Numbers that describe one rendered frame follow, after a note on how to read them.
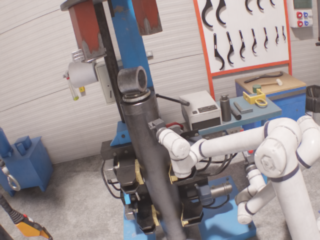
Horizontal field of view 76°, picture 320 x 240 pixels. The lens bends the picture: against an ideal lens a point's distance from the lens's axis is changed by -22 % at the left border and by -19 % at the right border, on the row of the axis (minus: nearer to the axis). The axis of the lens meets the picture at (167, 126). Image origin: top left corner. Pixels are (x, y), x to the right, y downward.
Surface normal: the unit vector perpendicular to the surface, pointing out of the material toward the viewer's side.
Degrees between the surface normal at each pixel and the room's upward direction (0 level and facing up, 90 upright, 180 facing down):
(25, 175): 90
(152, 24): 90
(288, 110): 90
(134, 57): 90
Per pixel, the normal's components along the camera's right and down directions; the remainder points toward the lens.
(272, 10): 0.12, 0.45
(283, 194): -0.62, 0.43
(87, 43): 0.60, 0.27
